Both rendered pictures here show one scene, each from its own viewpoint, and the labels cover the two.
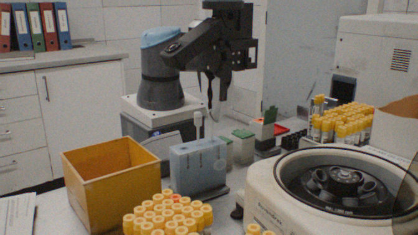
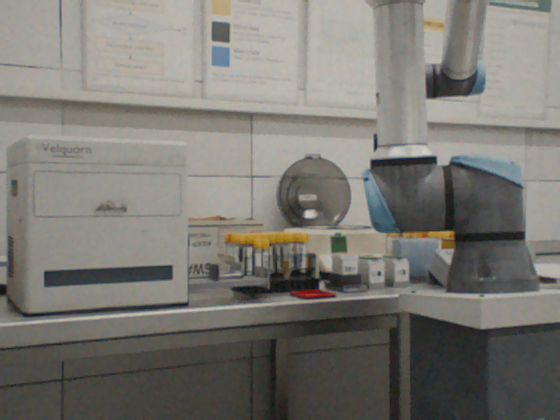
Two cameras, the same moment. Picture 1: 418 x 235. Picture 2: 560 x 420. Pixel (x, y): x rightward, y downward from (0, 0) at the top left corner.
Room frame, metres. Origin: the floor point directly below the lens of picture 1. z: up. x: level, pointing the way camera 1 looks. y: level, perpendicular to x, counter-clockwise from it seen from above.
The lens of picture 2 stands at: (2.33, 0.03, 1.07)
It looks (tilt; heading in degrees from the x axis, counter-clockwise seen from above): 1 degrees down; 190
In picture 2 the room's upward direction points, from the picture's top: straight up
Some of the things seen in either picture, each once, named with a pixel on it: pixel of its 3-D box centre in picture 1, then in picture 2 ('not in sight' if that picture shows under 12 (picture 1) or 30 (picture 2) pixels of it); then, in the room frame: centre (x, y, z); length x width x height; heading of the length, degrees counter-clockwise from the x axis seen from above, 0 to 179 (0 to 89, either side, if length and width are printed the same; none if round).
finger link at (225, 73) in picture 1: (220, 75); not in sight; (0.59, -0.02, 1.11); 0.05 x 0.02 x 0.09; 32
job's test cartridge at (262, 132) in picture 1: (261, 132); (344, 268); (0.78, -0.13, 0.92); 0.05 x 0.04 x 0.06; 35
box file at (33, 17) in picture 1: (32, 27); not in sight; (2.37, 1.17, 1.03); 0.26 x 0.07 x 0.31; 37
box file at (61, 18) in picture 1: (58, 25); not in sight; (2.47, 1.04, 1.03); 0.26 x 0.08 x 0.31; 36
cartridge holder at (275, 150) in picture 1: (260, 142); (345, 281); (0.78, -0.13, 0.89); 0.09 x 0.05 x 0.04; 35
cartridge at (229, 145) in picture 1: (219, 153); (395, 270); (0.69, -0.02, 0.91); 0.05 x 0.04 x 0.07; 37
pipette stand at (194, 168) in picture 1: (198, 168); (415, 260); (0.59, 0.02, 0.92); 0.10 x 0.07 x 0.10; 122
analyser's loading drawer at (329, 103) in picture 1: (328, 105); (214, 276); (0.99, -0.36, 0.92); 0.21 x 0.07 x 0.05; 127
